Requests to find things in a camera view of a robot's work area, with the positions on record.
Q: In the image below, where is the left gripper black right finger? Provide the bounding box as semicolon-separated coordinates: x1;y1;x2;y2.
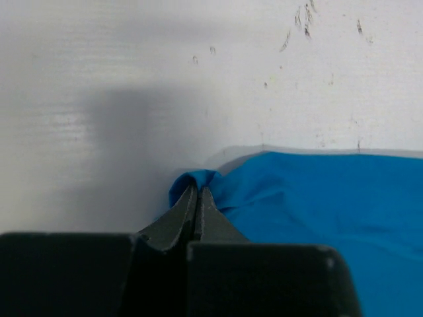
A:
186;188;362;316

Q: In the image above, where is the blue t-shirt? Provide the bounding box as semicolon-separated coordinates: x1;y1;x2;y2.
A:
169;152;422;316

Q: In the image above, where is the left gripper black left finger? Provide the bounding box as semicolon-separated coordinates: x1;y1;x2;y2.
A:
1;185;198;316

